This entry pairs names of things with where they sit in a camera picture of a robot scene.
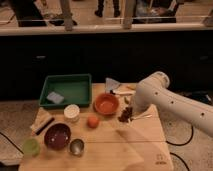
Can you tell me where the dark red grape bunch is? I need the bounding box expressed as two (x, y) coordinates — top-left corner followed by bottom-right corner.
(118, 107), (132, 123)

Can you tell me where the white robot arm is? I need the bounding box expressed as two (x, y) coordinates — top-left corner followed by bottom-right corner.
(131, 71), (213, 137)

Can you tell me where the orange red bowl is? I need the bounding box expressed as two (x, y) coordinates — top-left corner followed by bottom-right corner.
(93, 93), (119, 115)

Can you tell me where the dark maroon bowl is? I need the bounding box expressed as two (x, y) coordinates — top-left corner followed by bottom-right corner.
(44, 123), (71, 150)

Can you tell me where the metal fork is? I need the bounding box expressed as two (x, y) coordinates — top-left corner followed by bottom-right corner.
(130, 114), (152, 122)

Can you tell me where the grey folded cloth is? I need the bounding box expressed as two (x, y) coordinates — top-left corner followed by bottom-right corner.
(105, 78), (121, 93)

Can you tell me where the orange fruit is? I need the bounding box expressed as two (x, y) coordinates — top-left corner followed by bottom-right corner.
(87, 116), (100, 128)

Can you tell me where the blue black floor box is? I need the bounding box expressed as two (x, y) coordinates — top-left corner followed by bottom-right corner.
(190, 92), (212, 105)

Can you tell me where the white round container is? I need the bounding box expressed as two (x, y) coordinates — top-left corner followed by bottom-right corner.
(64, 104), (80, 122)

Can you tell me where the green plastic tray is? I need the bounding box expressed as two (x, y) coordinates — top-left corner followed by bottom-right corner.
(39, 74), (92, 109)

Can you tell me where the small steel cup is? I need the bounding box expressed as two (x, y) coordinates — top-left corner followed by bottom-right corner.
(69, 139), (84, 156)

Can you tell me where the blue grey sponge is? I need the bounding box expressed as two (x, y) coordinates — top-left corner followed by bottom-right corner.
(47, 92), (64, 104)

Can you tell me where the brush with black bristles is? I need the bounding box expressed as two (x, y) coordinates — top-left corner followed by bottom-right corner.
(30, 108), (54, 135)

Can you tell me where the green plastic cup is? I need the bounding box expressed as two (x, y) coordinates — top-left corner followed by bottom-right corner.
(22, 138), (40, 156)

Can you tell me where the white handled knife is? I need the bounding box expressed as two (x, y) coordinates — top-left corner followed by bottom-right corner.
(110, 90), (135, 96)

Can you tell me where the black power cable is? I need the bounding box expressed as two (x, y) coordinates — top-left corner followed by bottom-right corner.
(165, 125), (195, 171)

